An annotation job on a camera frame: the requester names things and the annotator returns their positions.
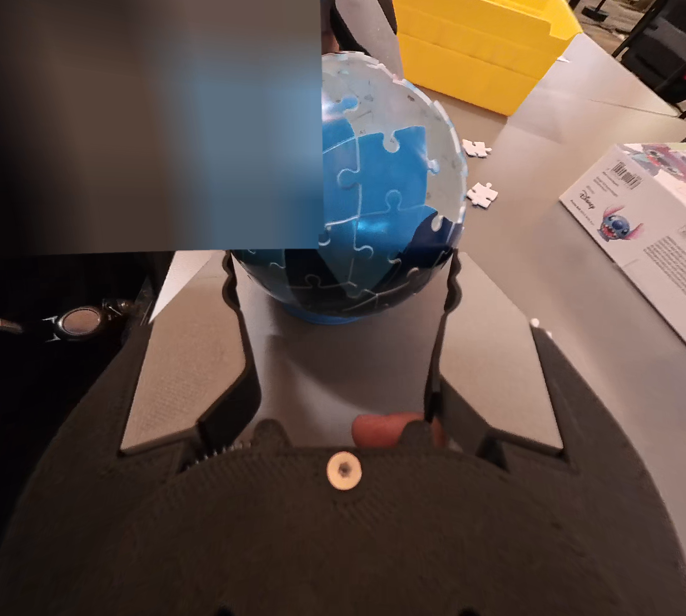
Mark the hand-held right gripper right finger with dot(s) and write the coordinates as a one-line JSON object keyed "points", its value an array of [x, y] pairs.
{"points": [[498, 375]]}

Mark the metal badge reel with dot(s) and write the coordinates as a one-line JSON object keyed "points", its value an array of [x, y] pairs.
{"points": [[80, 321]]}

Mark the blue puzzle ball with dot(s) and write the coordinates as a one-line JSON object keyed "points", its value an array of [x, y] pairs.
{"points": [[386, 177]]}

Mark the yellow plastic bin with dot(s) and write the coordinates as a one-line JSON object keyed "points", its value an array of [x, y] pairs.
{"points": [[471, 37]]}

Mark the white puzzle piece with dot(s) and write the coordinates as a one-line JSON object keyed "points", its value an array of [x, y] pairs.
{"points": [[482, 194], [476, 147]]}

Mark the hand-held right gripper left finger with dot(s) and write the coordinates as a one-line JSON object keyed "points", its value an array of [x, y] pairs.
{"points": [[182, 375]]}

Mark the person's right hand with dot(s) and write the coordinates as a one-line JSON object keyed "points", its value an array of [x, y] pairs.
{"points": [[380, 428]]}

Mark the black office chair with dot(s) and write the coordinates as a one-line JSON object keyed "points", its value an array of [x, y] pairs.
{"points": [[659, 53]]}

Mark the printed cardboard puzzle box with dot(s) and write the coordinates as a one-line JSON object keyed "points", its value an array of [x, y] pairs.
{"points": [[632, 230]]}

